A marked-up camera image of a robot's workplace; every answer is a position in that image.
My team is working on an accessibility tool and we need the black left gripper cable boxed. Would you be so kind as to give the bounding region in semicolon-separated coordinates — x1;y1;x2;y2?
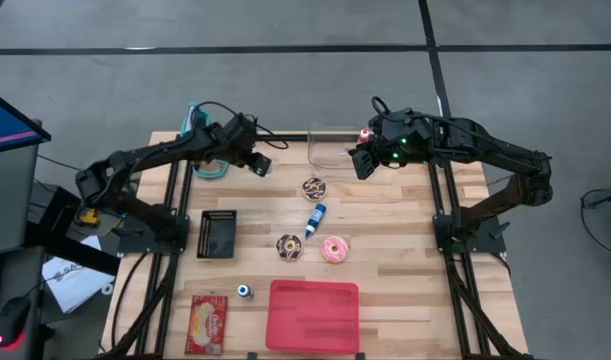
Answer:
197;100;289;151

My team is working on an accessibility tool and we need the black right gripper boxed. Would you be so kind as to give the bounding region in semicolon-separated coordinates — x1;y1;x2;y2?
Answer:
348;109;432;181

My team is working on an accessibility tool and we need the clear plastic container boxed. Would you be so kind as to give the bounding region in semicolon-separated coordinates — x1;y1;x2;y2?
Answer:
307;124;388;179

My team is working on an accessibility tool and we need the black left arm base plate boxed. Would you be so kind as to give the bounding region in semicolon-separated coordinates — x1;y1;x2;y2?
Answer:
117;214;190;254

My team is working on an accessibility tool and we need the black computer mouse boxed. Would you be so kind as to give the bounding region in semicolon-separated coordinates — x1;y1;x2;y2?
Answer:
0;296;32;349

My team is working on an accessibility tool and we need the white printed paper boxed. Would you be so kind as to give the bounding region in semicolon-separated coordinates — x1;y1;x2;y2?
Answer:
41;234;116;314

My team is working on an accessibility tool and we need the thin black floor cable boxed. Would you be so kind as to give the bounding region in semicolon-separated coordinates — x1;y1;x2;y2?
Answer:
37;152;84;172

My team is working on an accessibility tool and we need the black diagonal beam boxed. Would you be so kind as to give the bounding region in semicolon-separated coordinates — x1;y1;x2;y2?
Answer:
23;222;121;276

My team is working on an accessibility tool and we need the pink iced donut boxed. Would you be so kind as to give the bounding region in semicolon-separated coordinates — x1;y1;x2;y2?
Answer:
321;235;350;265

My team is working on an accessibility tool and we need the chocolate iced donut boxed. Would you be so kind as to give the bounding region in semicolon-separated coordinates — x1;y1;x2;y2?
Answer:
276;233;304;262
300;176;328;203

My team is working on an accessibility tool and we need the black perforated basket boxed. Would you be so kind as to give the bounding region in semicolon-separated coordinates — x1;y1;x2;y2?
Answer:
196;209;238;260

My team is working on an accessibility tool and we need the red snack package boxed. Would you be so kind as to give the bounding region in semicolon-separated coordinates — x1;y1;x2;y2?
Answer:
184;293;229;356

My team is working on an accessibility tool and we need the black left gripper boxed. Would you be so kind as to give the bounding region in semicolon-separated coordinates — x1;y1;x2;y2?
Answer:
223;114;274;179

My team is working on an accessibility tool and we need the grey cabinet with blue top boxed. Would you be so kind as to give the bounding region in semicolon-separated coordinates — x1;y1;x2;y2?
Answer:
0;87;51;256

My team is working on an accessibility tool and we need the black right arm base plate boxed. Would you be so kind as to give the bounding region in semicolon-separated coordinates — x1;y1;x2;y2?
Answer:
433;214;506;254

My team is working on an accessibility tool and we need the dark grey desk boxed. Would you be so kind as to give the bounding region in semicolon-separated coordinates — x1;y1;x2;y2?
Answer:
0;244;49;360

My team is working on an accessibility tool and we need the large blue squeeze bottle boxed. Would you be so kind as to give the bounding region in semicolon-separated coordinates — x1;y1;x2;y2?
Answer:
304;203;328;240

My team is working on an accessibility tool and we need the red plastic tray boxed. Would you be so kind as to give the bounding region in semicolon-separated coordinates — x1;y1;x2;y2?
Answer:
264;279;361;355

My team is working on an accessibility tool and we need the black box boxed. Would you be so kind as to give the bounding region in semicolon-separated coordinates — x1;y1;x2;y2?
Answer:
28;182;81;236

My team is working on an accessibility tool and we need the teal metal box grater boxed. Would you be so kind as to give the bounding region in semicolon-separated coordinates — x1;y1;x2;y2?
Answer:
179;102;231;180

